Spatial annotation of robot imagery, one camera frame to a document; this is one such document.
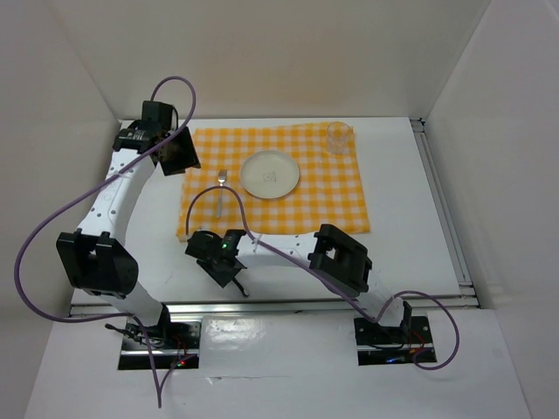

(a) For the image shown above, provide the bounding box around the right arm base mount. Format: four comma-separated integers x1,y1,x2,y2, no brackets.
354,316,438,366

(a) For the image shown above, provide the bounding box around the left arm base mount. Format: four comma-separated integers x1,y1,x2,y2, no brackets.
105,321,202,371

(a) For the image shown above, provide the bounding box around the aluminium front rail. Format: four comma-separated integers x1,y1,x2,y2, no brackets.
70,296,480,317

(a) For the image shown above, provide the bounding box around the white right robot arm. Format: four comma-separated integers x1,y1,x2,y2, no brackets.
185,224,412,344

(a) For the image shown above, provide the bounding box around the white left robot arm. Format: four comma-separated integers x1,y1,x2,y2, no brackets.
56,100,200,348

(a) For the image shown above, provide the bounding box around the clear plastic cup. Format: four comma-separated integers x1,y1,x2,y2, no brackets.
326,121,353,155

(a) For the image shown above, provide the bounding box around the yellow white checkered cloth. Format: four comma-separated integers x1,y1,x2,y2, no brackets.
176,122,370,242

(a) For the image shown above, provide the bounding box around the silver table knife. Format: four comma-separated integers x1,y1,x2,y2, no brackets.
233,279,250,298

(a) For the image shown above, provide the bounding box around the cream round plate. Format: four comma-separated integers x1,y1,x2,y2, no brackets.
239,150,300,200

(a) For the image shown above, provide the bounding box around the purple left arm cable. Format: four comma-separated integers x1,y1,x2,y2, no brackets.
14,76,197,409

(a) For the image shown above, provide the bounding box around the silver fork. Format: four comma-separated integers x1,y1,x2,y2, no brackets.
215,169,228,219

